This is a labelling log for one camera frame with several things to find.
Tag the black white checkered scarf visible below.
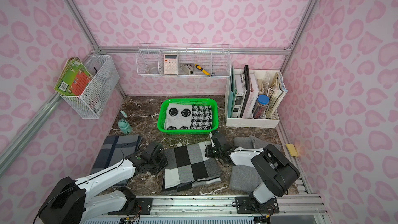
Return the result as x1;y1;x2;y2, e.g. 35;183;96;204
161;142;222;194

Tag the smiley houndstooth knit scarf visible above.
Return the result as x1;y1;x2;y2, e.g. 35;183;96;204
164;103;212;130

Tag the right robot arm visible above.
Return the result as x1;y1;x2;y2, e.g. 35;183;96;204
205;130;301;204

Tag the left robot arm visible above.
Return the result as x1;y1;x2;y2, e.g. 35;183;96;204
35;142;168;224

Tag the dark grey plaid scarf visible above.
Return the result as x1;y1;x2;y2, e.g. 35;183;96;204
90;134;143;174

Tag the plain grey folded scarf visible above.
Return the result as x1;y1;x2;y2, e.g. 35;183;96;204
230;136;271;194

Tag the green plastic basket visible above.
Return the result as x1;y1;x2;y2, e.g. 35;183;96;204
157;98;219;135

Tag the blue lid pencil jar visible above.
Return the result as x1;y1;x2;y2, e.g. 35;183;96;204
252;94;269;119

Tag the teal file folder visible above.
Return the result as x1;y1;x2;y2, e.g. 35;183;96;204
228;66;236;118

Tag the white desk file organizer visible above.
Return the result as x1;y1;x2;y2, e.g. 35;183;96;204
224;67;283;128

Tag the yellow sticky note pad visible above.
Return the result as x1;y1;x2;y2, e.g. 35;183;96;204
286;144;299;157

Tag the black book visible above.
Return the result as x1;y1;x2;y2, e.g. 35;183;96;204
240;64;250;118

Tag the stack of magazines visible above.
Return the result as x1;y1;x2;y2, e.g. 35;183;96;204
264;71;288;119

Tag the yellow black utility knife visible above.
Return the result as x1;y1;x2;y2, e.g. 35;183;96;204
195;64;210;76

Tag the metal bowl on shelf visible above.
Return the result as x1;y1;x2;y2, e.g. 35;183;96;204
148;66;159;75

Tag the pink calculator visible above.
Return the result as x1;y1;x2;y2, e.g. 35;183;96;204
164;54;178;75

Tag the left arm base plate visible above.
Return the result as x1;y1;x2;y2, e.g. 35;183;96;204
107;198;153;216

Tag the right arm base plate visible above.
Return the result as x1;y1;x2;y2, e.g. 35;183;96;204
231;197;280;215

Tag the white mesh wall basket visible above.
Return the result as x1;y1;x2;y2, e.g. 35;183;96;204
60;55;120;119

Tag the white wire wall shelf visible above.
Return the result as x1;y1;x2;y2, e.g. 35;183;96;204
136;44;232;78

